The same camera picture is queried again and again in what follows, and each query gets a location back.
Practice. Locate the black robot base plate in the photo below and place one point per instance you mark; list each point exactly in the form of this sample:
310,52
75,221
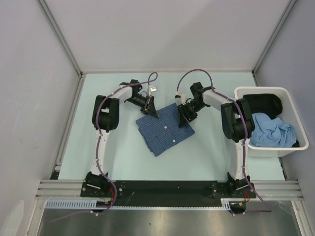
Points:
166,194

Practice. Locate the light blue garment in bin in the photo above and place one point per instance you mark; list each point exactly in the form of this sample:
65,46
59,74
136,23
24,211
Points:
272,133

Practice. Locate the white plastic bin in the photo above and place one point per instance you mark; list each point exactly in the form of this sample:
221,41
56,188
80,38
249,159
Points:
288,115

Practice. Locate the right aluminium corner post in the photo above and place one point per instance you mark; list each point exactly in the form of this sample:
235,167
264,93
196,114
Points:
274,35

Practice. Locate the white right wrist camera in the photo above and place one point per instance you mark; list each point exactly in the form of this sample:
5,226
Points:
182,96

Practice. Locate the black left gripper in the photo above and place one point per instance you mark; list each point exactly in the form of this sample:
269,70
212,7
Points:
149,108

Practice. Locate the aluminium front rail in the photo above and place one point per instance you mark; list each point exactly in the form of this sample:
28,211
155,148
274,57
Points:
274,190

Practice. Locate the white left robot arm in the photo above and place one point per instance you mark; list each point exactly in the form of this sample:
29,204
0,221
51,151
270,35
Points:
105,118

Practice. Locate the left aluminium corner post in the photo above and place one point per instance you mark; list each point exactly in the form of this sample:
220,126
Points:
59,35

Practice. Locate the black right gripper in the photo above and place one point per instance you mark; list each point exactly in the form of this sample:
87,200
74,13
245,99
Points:
184,115

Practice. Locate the blue plaid long sleeve shirt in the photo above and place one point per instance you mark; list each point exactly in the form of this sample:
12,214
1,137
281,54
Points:
163,133

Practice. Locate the black garment in bin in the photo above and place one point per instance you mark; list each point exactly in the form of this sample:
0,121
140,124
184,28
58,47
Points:
266,103

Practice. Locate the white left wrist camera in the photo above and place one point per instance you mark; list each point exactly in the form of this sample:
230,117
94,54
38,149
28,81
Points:
151,90

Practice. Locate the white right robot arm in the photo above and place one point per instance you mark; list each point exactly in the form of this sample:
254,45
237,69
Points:
237,125

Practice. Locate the white slotted cable duct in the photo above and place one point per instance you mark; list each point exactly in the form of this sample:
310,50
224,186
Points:
68,204

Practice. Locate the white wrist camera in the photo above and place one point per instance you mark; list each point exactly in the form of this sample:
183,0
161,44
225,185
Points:
151,90
182,96

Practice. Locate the aluminium corner post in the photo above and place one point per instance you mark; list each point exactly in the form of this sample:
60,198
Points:
274,35
59,35

